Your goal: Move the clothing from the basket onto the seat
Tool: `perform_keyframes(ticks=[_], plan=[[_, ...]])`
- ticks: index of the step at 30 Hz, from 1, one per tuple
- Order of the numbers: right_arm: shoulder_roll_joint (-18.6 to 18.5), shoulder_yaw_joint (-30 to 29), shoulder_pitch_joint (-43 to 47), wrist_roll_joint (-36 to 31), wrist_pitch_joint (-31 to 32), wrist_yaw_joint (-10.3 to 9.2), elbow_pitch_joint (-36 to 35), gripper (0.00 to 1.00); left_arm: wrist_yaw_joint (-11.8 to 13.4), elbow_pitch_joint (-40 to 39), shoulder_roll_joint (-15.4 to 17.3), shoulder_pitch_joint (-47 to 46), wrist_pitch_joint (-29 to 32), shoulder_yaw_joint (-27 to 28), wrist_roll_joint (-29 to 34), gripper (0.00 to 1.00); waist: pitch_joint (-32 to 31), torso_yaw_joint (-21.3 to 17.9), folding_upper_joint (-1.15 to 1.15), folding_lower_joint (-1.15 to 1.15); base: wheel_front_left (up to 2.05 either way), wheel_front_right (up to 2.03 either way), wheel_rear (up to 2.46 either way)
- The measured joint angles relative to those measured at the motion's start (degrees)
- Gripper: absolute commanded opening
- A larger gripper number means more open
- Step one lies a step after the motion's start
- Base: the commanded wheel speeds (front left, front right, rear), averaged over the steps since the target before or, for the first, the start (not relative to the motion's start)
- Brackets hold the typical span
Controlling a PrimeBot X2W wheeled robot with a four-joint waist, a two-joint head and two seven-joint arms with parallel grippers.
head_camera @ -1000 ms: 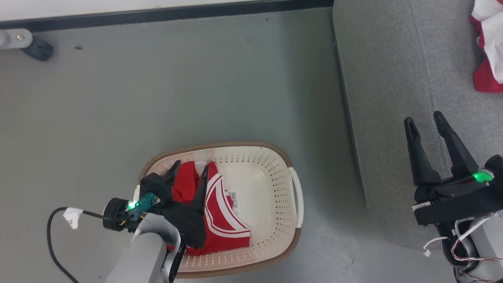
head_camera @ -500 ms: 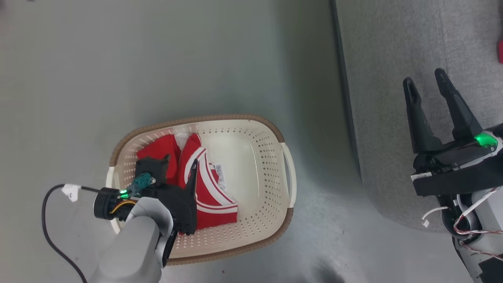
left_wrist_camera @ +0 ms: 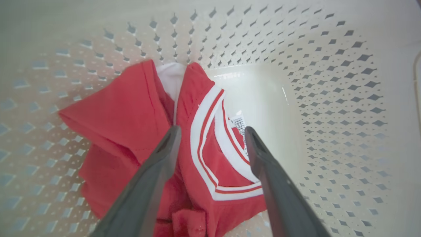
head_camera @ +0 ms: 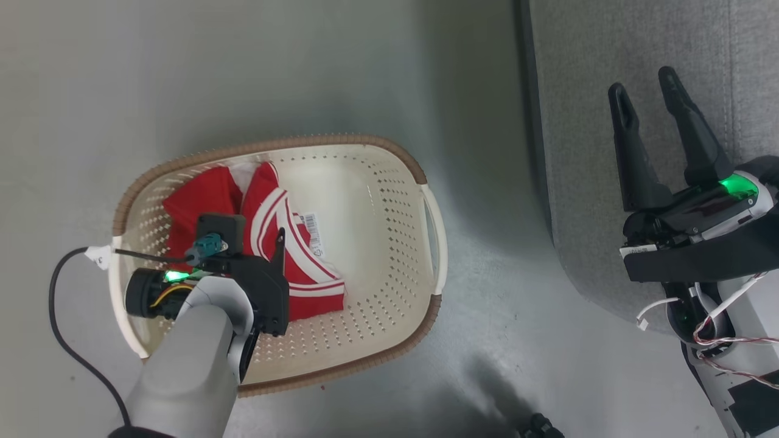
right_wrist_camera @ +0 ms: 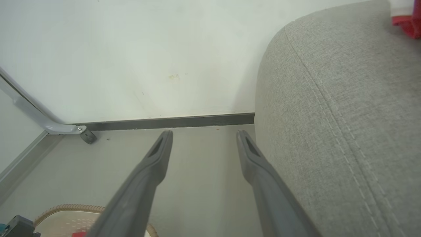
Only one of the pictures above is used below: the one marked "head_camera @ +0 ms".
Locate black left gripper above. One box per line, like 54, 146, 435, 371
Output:
125, 228, 290, 338

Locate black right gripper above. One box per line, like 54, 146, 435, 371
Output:
609, 66, 779, 248

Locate red white-striped garment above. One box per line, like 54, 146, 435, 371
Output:
161, 161, 346, 322

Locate grey fabric sofa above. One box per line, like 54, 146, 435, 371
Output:
520, 0, 779, 335

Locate white barcode sticker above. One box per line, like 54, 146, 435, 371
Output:
302, 212, 326, 257

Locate cream perforated laundry basket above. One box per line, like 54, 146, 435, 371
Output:
108, 134, 449, 399

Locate thin white cable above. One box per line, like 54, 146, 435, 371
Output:
636, 297, 681, 332

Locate white cable tag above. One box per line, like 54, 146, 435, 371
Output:
85, 245, 114, 270

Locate red white twisted wires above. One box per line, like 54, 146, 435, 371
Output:
691, 316, 779, 390

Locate thin black cable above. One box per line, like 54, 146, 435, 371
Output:
47, 245, 204, 429

